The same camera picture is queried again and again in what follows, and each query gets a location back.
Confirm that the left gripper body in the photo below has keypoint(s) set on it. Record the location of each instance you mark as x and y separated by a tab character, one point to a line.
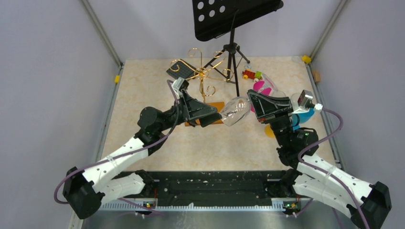
185	115

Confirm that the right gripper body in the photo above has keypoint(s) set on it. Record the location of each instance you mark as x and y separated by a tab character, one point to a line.
279	123

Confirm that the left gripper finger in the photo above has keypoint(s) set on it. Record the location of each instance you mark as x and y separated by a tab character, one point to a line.
212	119
202	110

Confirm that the blue plastic wine glass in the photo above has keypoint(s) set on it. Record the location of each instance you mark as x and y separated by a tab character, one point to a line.
297	119

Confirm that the yellow plastic wine glass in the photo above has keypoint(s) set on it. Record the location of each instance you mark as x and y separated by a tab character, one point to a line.
269	132

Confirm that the pink plastic wine glass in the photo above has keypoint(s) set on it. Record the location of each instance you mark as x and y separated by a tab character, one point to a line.
259	85

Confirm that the clear back wine glass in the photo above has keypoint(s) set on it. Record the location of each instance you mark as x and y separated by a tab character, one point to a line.
240	107

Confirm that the clear wine glass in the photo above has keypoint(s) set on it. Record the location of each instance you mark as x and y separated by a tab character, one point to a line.
240	107
294	100

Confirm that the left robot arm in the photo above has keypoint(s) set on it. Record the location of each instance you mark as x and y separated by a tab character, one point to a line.
86	189

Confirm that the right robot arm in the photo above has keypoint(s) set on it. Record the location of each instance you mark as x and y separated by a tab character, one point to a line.
366	205

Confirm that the gold wine glass rack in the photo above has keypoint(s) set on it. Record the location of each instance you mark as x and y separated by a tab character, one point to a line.
202	73

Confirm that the black mesh pad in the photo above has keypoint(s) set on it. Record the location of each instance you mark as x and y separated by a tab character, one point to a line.
181	69

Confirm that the colourful toy train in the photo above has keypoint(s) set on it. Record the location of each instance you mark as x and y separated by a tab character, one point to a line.
254	76

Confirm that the brown wooden block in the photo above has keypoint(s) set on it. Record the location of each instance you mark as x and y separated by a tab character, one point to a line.
316	76

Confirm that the yellow corner clip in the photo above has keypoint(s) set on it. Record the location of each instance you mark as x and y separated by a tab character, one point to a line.
306	59

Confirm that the black music stand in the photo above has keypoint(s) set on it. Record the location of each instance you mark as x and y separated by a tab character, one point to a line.
215	18

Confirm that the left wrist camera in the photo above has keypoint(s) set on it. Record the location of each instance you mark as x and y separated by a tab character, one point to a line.
180	85

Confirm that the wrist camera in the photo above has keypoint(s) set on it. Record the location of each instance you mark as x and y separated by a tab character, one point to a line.
305	102
180	85

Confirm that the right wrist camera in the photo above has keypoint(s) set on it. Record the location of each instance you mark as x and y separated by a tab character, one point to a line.
305	102

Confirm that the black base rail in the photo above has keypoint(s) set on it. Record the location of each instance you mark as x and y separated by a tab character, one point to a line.
217	191

